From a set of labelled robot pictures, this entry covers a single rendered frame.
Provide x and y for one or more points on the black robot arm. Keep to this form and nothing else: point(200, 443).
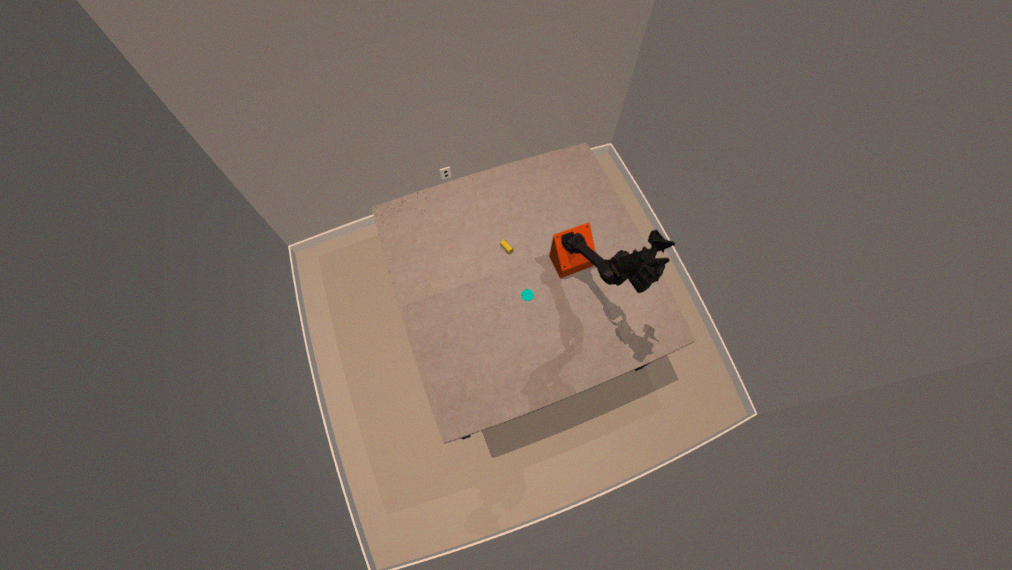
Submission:
point(613, 271)

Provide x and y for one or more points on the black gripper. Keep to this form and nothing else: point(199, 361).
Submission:
point(645, 263)

